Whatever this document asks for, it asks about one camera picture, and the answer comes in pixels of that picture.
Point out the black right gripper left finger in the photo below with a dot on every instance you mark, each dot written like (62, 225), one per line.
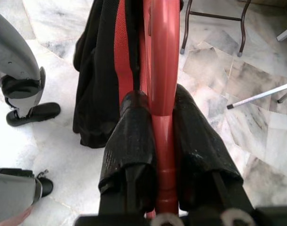
(129, 141)

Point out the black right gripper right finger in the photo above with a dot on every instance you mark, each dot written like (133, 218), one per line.
(200, 153)

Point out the black shirt with red stripe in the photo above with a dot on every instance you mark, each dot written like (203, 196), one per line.
(96, 82)

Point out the red hanger with pink hook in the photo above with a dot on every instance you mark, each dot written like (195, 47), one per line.
(164, 58)

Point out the silver metal clothes rack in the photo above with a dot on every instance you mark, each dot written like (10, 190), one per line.
(263, 94)

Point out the black robot right foot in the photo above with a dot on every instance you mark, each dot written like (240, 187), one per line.
(45, 187)

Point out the black robot foot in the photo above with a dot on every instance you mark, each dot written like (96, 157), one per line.
(45, 187)
(33, 114)

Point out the black robot left foot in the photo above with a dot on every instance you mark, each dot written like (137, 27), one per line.
(33, 114)

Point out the grey robot right leg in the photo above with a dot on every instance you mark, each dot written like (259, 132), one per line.
(11, 195)

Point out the dark brown metal leg frame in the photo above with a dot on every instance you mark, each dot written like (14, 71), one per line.
(216, 16)

